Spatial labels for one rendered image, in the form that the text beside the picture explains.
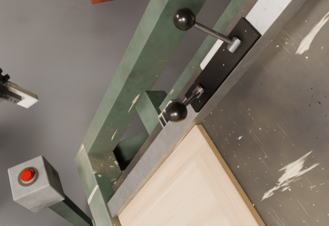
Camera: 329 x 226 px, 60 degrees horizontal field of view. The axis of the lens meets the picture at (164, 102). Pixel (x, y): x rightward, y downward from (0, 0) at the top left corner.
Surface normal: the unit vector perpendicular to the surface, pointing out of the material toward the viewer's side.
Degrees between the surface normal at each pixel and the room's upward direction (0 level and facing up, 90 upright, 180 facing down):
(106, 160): 30
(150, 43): 90
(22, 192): 0
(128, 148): 0
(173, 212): 60
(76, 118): 0
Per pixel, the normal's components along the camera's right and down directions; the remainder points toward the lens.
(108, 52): 0.00, -0.55
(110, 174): 0.45, -0.66
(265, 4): -0.78, 0.04
